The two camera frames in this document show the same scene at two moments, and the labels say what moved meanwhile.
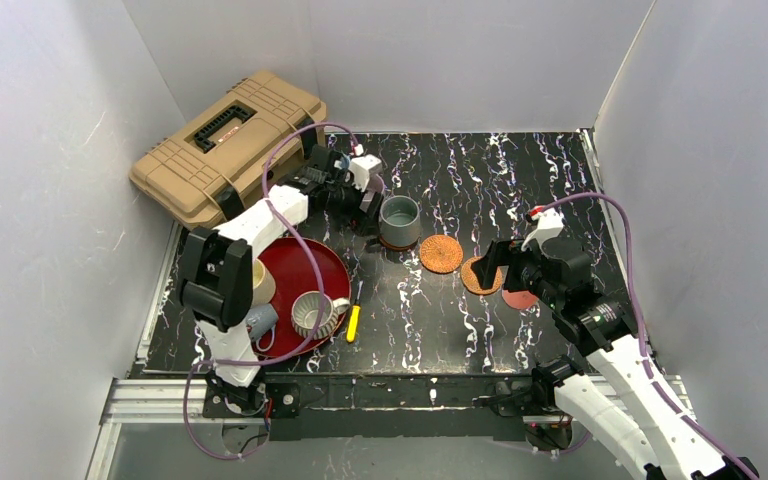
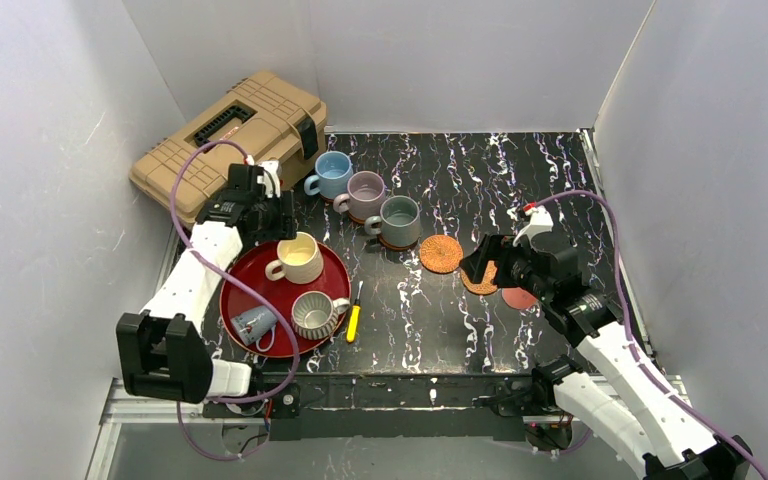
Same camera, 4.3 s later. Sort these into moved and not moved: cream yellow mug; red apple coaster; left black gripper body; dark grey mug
Moved: left black gripper body; cream yellow mug
Not moved: red apple coaster; dark grey mug
